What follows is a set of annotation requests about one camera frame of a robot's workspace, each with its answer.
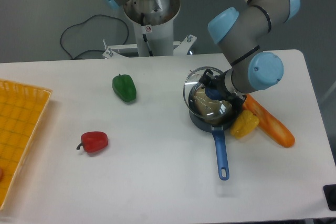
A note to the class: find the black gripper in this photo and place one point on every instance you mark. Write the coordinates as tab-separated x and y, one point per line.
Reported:
220	92

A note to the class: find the glass pot lid blue knob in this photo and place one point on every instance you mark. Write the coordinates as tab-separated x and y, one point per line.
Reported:
191	82

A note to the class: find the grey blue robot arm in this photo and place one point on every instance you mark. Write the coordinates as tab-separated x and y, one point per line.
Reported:
236	33

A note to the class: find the bagged brown bread slice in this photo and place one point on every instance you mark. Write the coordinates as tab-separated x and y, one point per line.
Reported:
211	111

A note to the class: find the yellow bell pepper toy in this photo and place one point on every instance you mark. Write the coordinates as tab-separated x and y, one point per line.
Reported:
245	123

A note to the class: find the orange baguette toy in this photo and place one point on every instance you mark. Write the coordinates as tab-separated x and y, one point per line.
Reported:
270	125

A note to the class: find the green bell pepper toy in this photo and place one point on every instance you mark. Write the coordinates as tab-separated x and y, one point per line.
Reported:
124	87

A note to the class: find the red bell pepper toy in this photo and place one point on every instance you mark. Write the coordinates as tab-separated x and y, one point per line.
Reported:
93	141

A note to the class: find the black device at table edge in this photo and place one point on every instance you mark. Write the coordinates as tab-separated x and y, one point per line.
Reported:
330	196

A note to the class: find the yellow plastic basket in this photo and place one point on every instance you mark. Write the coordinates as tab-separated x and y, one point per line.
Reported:
22	107

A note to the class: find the blue handled saucepan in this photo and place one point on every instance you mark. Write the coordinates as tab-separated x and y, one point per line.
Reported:
218	133

